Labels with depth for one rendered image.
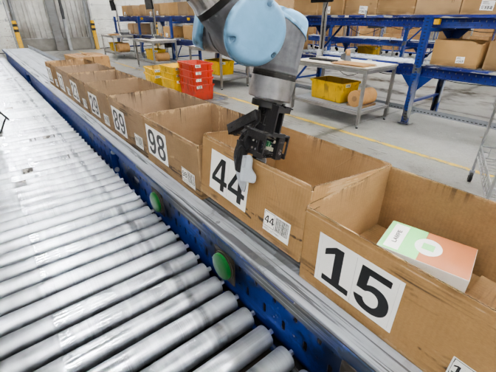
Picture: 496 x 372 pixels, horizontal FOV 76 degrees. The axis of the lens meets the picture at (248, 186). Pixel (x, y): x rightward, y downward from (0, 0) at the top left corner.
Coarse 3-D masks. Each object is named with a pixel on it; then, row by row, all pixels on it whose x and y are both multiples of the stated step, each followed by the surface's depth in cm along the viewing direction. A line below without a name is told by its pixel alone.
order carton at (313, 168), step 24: (216, 144) 80; (312, 144) 93; (336, 144) 87; (264, 168) 67; (288, 168) 103; (312, 168) 95; (336, 168) 88; (360, 168) 82; (216, 192) 85; (264, 192) 69; (288, 192) 63; (312, 192) 58; (240, 216) 78; (288, 216) 65
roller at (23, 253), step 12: (120, 216) 109; (132, 216) 111; (144, 216) 113; (84, 228) 103; (96, 228) 104; (108, 228) 106; (48, 240) 98; (60, 240) 98; (72, 240) 100; (12, 252) 92; (24, 252) 93; (36, 252) 95; (0, 264) 90
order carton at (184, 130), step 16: (160, 112) 116; (176, 112) 120; (192, 112) 124; (208, 112) 129; (224, 112) 122; (144, 128) 114; (160, 128) 102; (176, 128) 123; (192, 128) 127; (208, 128) 132; (224, 128) 125; (176, 144) 95; (192, 144) 87; (176, 160) 99; (192, 160) 90; (176, 176) 103; (192, 192) 97
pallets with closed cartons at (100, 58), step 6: (66, 54) 873; (72, 54) 873; (78, 54) 877; (84, 54) 883; (90, 54) 873; (96, 54) 873; (102, 54) 874; (90, 60) 823; (96, 60) 830; (102, 60) 839; (108, 60) 850; (108, 66) 856
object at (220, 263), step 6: (216, 258) 78; (222, 258) 76; (216, 264) 79; (222, 264) 76; (228, 264) 76; (216, 270) 80; (222, 270) 77; (228, 270) 76; (222, 276) 78; (228, 276) 76
